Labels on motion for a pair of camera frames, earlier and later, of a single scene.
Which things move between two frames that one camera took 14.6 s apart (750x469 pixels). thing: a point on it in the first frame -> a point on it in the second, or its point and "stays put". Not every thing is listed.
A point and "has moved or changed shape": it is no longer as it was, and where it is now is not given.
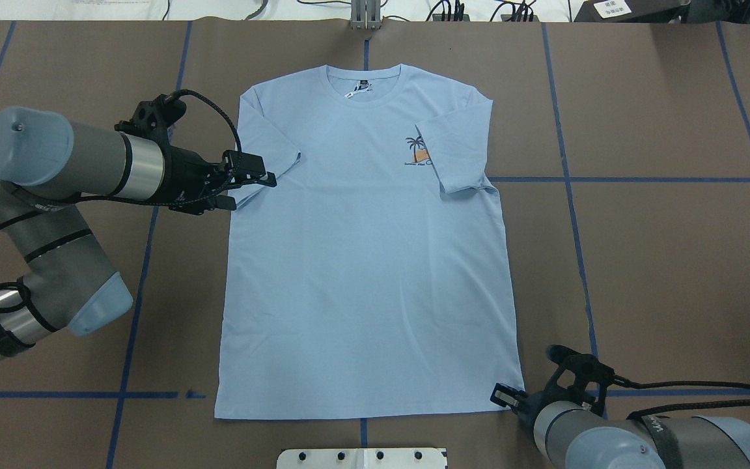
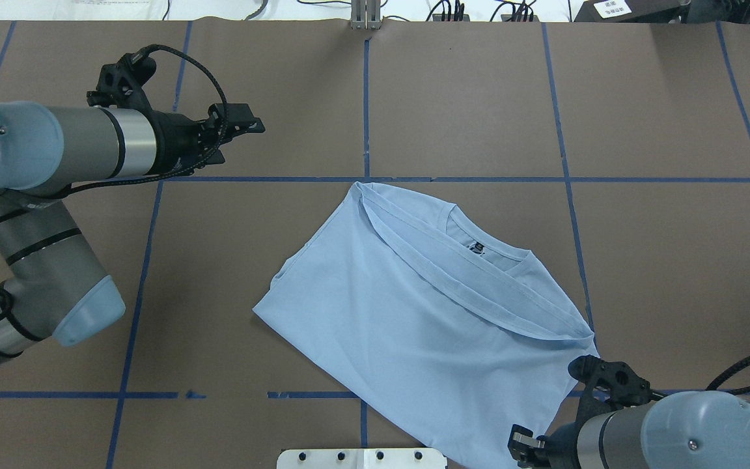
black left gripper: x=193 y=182 -> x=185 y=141
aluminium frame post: x=366 y=14 stays put
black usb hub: x=438 y=17 stays put
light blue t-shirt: x=371 y=283 has moved or changed shape
